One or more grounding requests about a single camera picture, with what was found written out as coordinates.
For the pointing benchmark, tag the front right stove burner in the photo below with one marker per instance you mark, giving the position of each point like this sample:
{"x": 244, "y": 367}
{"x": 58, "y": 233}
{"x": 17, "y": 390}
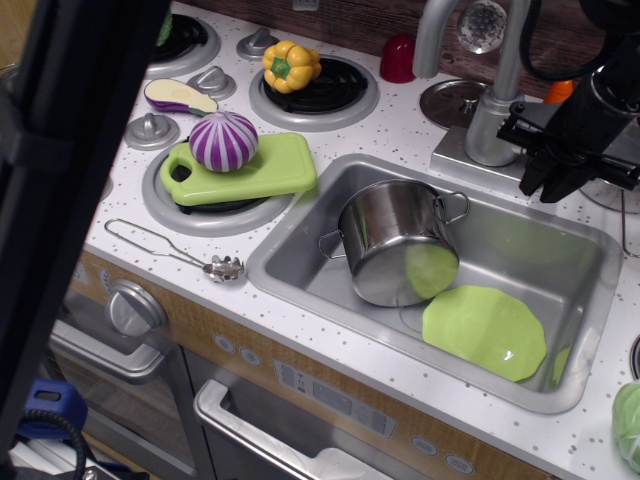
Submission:
{"x": 165, "y": 211}

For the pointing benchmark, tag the clear crystal faucet knob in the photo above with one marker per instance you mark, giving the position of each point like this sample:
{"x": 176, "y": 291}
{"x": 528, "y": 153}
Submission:
{"x": 481, "y": 27}

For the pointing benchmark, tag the toy eggplant half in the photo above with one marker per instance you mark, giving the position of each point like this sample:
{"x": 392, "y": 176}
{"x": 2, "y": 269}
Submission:
{"x": 170, "y": 95}

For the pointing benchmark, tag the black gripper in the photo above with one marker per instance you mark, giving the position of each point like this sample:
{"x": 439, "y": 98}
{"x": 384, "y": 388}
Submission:
{"x": 567, "y": 151}

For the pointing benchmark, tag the green cutting board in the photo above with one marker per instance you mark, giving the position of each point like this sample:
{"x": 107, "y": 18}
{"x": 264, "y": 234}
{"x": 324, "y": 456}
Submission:
{"x": 282, "y": 165}

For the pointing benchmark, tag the green toy cabbage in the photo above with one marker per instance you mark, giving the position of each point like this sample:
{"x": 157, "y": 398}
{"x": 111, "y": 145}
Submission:
{"x": 625, "y": 423}

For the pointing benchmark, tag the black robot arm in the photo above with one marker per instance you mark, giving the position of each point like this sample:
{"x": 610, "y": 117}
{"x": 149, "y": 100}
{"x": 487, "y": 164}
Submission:
{"x": 81, "y": 68}

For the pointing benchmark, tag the silver oven door handle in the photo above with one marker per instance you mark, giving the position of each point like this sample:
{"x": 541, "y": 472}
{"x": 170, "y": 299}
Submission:
{"x": 143, "y": 365}

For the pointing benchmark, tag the grey stove knob back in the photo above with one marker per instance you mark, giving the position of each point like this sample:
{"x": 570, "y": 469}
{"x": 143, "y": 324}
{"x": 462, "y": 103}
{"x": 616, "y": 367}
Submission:
{"x": 253, "y": 46}

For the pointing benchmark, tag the back left stove burner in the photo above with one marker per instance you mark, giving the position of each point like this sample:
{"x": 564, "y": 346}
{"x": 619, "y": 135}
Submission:
{"x": 189, "y": 45}

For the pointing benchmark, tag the steel pot in sink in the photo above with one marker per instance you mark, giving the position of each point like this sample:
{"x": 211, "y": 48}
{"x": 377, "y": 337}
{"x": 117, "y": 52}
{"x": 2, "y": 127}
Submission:
{"x": 395, "y": 236}

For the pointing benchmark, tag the metal wire pasta spoon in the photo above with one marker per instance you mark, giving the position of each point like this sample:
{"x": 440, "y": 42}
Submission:
{"x": 219, "y": 269}

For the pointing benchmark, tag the grey stove knob middle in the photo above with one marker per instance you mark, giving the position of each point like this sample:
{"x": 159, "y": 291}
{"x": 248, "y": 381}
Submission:
{"x": 214, "y": 82}

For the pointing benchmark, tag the red plastic cup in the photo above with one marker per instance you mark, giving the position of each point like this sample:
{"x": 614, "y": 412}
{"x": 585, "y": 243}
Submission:
{"x": 396, "y": 65}

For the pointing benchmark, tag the orange toy carrot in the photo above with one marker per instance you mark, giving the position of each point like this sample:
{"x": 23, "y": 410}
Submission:
{"x": 559, "y": 92}

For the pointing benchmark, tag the grey toy sink basin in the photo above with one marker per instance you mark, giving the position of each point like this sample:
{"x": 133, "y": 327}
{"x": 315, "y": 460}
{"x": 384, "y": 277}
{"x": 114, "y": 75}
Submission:
{"x": 566, "y": 273}

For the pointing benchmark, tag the back right stove burner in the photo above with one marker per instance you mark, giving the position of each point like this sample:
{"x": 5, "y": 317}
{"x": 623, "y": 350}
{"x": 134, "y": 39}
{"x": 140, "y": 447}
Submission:
{"x": 344, "y": 94}

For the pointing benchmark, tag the grey stove knob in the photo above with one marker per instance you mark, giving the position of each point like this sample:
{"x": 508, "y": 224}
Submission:
{"x": 253, "y": 46}
{"x": 214, "y": 82}
{"x": 151, "y": 132}

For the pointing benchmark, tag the steel pot at right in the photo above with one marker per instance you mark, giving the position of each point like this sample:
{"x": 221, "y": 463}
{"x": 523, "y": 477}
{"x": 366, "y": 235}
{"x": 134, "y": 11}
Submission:
{"x": 625, "y": 147}

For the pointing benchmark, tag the silver toy faucet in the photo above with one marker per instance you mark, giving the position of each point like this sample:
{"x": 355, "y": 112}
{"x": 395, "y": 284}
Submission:
{"x": 476, "y": 154}

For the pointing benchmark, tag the blue clamp with cable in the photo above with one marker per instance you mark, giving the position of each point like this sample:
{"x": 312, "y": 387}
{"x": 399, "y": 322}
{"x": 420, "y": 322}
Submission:
{"x": 55, "y": 414}

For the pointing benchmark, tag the grey stove knob front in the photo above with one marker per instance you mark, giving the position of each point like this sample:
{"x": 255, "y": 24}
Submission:
{"x": 151, "y": 132}

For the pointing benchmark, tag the silver oven dial knob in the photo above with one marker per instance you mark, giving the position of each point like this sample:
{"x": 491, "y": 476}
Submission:
{"x": 132, "y": 311}

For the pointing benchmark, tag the dishwasher control panel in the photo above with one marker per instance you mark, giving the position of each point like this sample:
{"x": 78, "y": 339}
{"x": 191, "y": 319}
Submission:
{"x": 336, "y": 400}

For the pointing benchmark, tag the silver dishwasher door handle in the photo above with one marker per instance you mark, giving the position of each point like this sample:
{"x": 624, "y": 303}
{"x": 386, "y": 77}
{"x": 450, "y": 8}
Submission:
{"x": 330, "y": 463}

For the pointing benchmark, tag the yellow toy bell pepper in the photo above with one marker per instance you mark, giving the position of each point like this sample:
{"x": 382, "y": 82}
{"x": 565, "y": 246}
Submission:
{"x": 289, "y": 67}

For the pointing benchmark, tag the green toy bitter gourd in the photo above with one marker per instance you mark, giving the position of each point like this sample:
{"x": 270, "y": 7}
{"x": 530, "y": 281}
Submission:
{"x": 165, "y": 30}

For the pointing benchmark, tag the purple striped toy onion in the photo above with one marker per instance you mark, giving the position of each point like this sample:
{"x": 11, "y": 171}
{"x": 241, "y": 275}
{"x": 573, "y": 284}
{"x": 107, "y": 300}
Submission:
{"x": 223, "y": 142}

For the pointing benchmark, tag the steel pot lid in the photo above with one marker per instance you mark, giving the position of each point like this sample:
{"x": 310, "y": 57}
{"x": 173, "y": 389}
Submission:
{"x": 452, "y": 102}

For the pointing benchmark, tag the stove burner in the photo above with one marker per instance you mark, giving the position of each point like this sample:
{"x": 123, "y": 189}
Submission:
{"x": 165, "y": 211}
{"x": 189, "y": 45}
{"x": 344, "y": 94}

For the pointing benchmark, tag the green plastic plate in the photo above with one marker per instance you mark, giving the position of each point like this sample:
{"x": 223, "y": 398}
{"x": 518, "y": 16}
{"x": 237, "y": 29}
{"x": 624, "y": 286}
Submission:
{"x": 487, "y": 328}

